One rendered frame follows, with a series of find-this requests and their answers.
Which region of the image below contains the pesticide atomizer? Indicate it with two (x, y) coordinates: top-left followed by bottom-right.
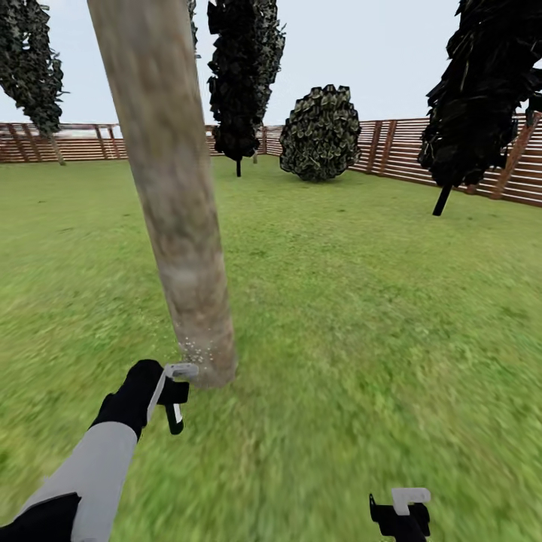
(166, 403), (185, 435)

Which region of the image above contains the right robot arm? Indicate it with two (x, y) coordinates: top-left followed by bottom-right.
(370, 487), (431, 542)

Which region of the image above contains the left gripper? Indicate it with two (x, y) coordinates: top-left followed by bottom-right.
(157, 380), (190, 406)

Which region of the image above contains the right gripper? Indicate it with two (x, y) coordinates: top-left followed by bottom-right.
(370, 504), (430, 541)

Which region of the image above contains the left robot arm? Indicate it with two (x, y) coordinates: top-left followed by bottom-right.
(0, 361), (198, 542)

